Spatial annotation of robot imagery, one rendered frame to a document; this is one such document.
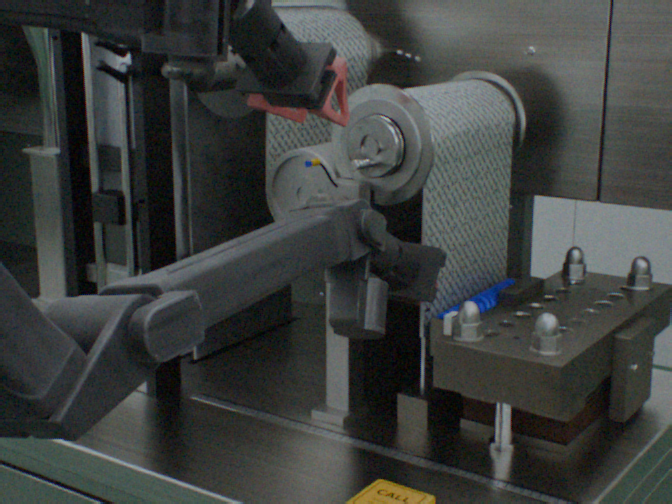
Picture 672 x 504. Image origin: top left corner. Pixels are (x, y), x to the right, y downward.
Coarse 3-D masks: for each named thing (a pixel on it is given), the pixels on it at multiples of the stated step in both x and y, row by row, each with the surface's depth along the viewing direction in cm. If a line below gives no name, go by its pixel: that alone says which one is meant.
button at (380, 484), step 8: (376, 480) 111; (384, 480) 110; (368, 488) 109; (376, 488) 109; (384, 488) 109; (392, 488) 109; (400, 488) 109; (408, 488) 109; (360, 496) 107; (368, 496) 107; (376, 496) 107; (384, 496) 107; (392, 496) 107; (400, 496) 107; (408, 496) 107; (416, 496) 107; (424, 496) 107; (432, 496) 107
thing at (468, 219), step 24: (504, 168) 141; (432, 192) 125; (456, 192) 130; (480, 192) 136; (504, 192) 142; (432, 216) 126; (456, 216) 131; (480, 216) 137; (504, 216) 143; (432, 240) 127; (456, 240) 132; (480, 240) 138; (504, 240) 144; (456, 264) 133; (480, 264) 139; (504, 264) 146; (456, 288) 134; (480, 288) 140; (432, 312) 130
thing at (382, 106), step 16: (352, 112) 126; (368, 112) 125; (384, 112) 124; (400, 112) 123; (416, 128) 122; (416, 144) 122; (416, 160) 123; (352, 176) 128; (400, 176) 124; (384, 192) 126
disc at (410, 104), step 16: (352, 96) 127; (368, 96) 125; (384, 96) 124; (400, 96) 123; (416, 112) 122; (336, 128) 129; (336, 144) 129; (432, 144) 122; (336, 160) 130; (432, 160) 122; (384, 176) 126; (416, 176) 124; (400, 192) 125; (416, 192) 124
